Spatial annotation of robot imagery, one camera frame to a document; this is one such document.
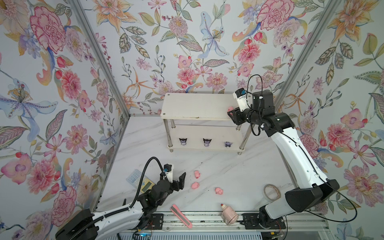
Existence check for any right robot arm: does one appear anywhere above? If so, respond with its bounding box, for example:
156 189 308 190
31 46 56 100
228 88 340 228

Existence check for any white two-tier shelf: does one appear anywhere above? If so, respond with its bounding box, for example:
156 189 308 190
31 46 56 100
161 93 252 155

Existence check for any small pink toy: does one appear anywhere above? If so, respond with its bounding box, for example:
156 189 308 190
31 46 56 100
191 182 200 190

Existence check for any Kuromi figure black purple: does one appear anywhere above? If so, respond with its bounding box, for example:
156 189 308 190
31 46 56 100
179 138 188 146

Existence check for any pink glue bottle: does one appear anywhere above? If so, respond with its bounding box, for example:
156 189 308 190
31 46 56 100
221 204 239 226

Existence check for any pink utility knife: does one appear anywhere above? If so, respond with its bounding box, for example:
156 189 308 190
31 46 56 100
170 204 193 229

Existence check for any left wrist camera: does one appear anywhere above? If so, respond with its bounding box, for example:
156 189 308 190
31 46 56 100
164 164 174 184

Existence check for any masking tape roll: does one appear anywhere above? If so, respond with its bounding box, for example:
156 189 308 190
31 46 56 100
263 184 282 202

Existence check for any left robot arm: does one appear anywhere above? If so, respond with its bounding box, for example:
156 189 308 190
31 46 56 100
55 157 187 240

